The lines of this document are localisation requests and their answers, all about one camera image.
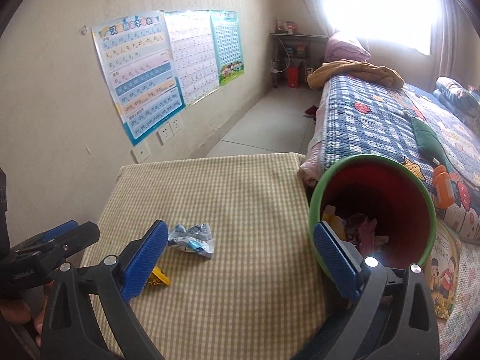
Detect yellow snack wrapper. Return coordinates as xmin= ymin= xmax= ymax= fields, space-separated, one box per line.
xmin=147 ymin=267 xmax=171 ymax=286

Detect silver blue wrapper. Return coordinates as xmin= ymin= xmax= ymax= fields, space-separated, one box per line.
xmin=168 ymin=223 xmax=215 ymax=259

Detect person's left hand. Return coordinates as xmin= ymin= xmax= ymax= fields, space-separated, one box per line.
xmin=0 ymin=281 xmax=54 ymax=347

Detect red bin with green rim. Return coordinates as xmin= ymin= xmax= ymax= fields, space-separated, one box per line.
xmin=308 ymin=154 xmax=436 ymax=269

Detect children's picture book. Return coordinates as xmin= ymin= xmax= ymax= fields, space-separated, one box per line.
xmin=425 ymin=219 xmax=461 ymax=320

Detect orange plastic bottle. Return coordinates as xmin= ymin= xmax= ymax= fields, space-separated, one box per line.
xmin=433 ymin=165 xmax=455 ymax=209

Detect dark green cloth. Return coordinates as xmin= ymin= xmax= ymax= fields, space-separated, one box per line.
xmin=410 ymin=116 xmax=452 ymax=172

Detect blue plaid quilted bedspread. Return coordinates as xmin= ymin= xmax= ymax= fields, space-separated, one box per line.
xmin=300 ymin=75 xmax=479 ymax=244

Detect red slippers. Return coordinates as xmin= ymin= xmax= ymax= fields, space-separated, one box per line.
xmin=304 ymin=106 xmax=318 ymax=119

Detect mustard yellow blanket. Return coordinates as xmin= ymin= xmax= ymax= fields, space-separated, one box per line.
xmin=307 ymin=59 xmax=405 ymax=90

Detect red box under table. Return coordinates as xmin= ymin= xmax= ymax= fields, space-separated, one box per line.
xmin=286 ymin=67 xmax=299 ymax=89

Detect folded blue quilt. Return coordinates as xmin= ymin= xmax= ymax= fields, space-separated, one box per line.
xmin=433 ymin=76 xmax=479 ymax=119

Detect dark wooden side table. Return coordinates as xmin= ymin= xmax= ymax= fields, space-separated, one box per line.
xmin=268 ymin=33 xmax=329 ymax=88

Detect pink pillow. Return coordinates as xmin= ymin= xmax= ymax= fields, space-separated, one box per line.
xmin=325 ymin=32 xmax=371 ymax=62

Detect white chart poster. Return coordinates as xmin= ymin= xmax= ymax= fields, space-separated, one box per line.
xmin=165 ymin=10 xmax=220 ymax=106

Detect teal chart poster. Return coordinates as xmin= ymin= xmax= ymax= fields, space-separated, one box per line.
xmin=210 ymin=10 xmax=245 ymax=86

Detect white wall socket pair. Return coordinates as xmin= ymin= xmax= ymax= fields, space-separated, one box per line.
xmin=156 ymin=114 xmax=183 ymax=146

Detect pinyin wall poster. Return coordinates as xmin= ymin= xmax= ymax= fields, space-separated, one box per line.
xmin=91 ymin=10 xmax=185 ymax=146

